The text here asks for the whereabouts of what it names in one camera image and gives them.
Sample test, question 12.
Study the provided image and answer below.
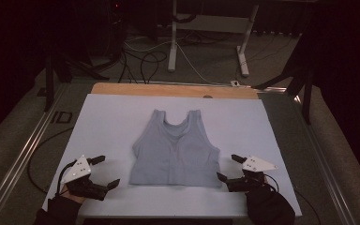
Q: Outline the white metal desk frame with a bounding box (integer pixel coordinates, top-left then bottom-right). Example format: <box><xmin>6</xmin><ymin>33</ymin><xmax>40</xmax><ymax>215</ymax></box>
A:
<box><xmin>167</xmin><ymin>0</ymin><xmax>261</xmax><ymax>78</ymax></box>

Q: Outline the black looped floor cable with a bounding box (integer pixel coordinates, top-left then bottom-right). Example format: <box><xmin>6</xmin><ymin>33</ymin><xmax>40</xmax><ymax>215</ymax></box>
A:
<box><xmin>117</xmin><ymin>48</ymin><xmax>169</xmax><ymax>85</ymax></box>

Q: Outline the grey tank top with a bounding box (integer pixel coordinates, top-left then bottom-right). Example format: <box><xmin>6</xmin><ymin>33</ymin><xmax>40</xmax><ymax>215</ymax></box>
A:
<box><xmin>128</xmin><ymin>109</ymin><xmax>222</xmax><ymax>188</ymax></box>

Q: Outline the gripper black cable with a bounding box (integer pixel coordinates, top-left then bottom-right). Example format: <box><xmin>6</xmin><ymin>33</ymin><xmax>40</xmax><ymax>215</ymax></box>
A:
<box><xmin>55</xmin><ymin>159</ymin><xmax>78</xmax><ymax>197</ymax></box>
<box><xmin>263</xmin><ymin>172</ymin><xmax>280</xmax><ymax>193</ymax></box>

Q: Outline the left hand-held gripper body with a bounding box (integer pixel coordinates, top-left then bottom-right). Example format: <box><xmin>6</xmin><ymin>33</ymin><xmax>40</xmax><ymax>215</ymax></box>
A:
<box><xmin>60</xmin><ymin>155</ymin><xmax>110</xmax><ymax>202</ymax></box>

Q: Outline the long black cable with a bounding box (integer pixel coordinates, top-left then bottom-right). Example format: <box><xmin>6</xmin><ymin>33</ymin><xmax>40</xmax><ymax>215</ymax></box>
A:
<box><xmin>27</xmin><ymin>126</ymin><xmax>75</xmax><ymax>194</ymax></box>

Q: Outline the white floor cable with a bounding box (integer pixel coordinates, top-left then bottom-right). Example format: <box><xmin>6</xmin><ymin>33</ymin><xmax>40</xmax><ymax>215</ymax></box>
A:
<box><xmin>124</xmin><ymin>37</ymin><xmax>233</xmax><ymax>87</ymax></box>

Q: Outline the aluminium floor rail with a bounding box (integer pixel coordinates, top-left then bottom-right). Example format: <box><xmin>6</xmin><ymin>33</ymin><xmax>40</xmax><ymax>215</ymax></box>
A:
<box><xmin>293</xmin><ymin>95</ymin><xmax>357</xmax><ymax>225</ymax></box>
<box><xmin>0</xmin><ymin>82</ymin><xmax>69</xmax><ymax>225</ymax></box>

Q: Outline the person's right hand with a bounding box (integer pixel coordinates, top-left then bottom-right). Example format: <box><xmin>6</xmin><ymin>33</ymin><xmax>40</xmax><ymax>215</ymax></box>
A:
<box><xmin>245</xmin><ymin>182</ymin><xmax>287</xmax><ymax>219</ymax></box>

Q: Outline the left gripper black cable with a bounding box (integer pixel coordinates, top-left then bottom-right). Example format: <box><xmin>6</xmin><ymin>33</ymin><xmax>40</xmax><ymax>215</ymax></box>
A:
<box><xmin>55</xmin><ymin>159</ymin><xmax>78</xmax><ymax>197</ymax></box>

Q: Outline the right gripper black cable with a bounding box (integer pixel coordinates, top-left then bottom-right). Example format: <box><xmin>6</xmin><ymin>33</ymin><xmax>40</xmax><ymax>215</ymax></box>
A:
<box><xmin>263</xmin><ymin>172</ymin><xmax>280</xmax><ymax>193</ymax></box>

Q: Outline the white table mat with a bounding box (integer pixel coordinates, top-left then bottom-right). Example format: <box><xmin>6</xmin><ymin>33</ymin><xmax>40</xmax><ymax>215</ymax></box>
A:
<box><xmin>42</xmin><ymin>93</ymin><xmax>303</xmax><ymax>218</ymax></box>

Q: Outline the black stand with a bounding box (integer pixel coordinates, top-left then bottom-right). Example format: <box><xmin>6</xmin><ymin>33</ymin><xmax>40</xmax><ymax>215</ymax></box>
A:
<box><xmin>252</xmin><ymin>29</ymin><xmax>315</xmax><ymax>126</ymax></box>
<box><xmin>42</xmin><ymin>51</ymin><xmax>111</xmax><ymax>113</ymax></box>

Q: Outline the thin black cable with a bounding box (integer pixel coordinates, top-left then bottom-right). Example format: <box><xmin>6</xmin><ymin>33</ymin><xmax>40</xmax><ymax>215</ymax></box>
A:
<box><xmin>293</xmin><ymin>188</ymin><xmax>323</xmax><ymax>225</ymax></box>

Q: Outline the person's left hand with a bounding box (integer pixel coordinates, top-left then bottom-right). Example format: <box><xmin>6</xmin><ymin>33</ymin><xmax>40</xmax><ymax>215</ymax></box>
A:
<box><xmin>59</xmin><ymin>185</ymin><xmax>86</xmax><ymax>204</ymax></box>

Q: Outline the black rectangular floor bracket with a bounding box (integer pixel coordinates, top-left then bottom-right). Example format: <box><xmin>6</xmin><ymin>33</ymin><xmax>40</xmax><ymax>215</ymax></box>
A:
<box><xmin>50</xmin><ymin>110</ymin><xmax>74</xmax><ymax>125</ymax></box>

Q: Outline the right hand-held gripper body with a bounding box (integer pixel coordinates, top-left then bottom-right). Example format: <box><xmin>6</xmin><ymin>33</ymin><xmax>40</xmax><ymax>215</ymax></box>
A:
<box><xmin>226</xmin><ymin>155</ymin><xmax>279</xmax><ymax>193</ymax></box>

